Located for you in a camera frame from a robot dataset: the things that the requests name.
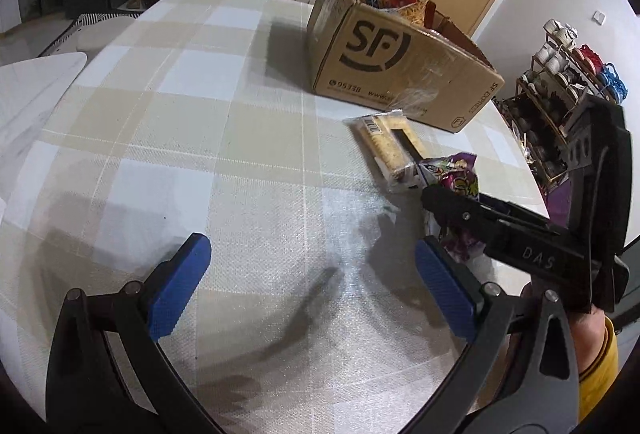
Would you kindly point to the purple candy bag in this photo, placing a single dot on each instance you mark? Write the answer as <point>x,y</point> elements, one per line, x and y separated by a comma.
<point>451,188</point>

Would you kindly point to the clear pastry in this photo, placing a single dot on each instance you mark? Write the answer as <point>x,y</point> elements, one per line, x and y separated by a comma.
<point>394,147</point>

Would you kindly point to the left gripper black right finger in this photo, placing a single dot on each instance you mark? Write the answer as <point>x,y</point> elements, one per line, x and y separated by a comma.
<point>517,372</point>

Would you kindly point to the black finger of the right gripper seen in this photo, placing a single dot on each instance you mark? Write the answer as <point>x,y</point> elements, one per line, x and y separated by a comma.
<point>483,217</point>

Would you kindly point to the SF cardboard box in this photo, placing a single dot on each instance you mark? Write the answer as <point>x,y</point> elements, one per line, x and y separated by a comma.
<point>373,58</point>

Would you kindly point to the person's right hand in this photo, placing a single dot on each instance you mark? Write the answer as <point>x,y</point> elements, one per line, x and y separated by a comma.
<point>595,346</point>

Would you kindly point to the yellow sleeve forearm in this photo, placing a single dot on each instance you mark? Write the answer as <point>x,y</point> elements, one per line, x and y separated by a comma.
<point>589,397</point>

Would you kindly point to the shoe rack with shoes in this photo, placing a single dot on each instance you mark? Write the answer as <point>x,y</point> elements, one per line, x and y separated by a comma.
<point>561,74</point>

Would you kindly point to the patterned floor rug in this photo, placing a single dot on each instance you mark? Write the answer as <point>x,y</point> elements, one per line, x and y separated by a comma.
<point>89,34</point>

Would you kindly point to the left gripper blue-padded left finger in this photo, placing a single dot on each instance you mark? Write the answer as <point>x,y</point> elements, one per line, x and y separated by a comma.
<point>107,372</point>

